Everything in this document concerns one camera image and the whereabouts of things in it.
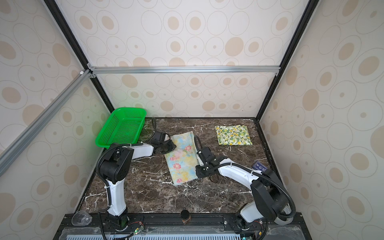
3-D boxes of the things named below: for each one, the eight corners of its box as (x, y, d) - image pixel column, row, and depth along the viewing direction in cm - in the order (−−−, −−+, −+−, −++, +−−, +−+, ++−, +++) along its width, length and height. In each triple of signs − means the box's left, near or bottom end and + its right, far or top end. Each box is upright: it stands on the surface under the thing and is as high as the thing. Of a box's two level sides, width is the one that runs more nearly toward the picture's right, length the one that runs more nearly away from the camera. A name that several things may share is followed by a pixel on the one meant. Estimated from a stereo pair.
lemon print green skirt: (217, 145, 106) (217, 142, 104) (215, 127, 117) (215, 125, 114) (251, 145, 107) (252, 142, 104) (246, 127, 117) (247, 125, 114)
